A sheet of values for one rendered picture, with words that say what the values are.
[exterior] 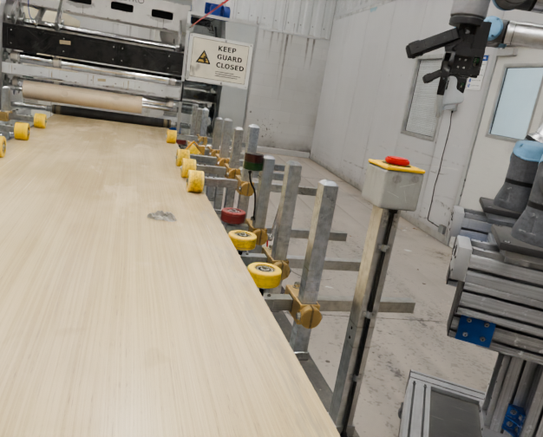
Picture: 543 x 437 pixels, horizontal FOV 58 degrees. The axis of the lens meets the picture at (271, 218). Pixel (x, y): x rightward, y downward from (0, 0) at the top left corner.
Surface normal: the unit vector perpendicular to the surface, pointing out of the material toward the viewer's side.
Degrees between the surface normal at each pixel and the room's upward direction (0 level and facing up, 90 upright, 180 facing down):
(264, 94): 90
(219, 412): 0
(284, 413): 0
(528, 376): 90
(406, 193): 90
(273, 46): 90
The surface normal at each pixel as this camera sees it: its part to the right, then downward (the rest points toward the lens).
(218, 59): 0.26, 0.29
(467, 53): -0.33, 0.19
